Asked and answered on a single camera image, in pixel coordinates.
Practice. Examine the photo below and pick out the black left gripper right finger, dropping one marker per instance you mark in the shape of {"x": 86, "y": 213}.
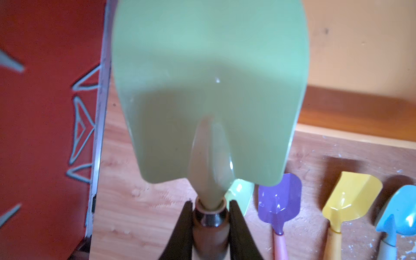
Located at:
{"x": 242, "y": 245}

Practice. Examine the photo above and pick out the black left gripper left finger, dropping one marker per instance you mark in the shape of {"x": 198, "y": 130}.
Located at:
{"x": 180, "y": 244}

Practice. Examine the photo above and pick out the purple shovel blade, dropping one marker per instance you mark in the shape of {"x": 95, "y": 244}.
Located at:
{"x": 277, "y": 205}

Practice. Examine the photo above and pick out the light green shovel blade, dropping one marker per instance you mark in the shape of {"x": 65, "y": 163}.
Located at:
{"x": 241, "y": 191}

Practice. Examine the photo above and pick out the yellow shovel yellow handle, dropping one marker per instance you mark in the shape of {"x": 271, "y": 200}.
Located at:
{"x": 350, "y": 199}

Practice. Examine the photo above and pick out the blue shovel white handle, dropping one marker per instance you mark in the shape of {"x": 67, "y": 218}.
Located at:
{"x": 397, "y": 217}

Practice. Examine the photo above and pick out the yellow storage box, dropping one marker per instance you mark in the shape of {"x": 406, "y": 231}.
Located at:
{"x": 362, "y": 79}

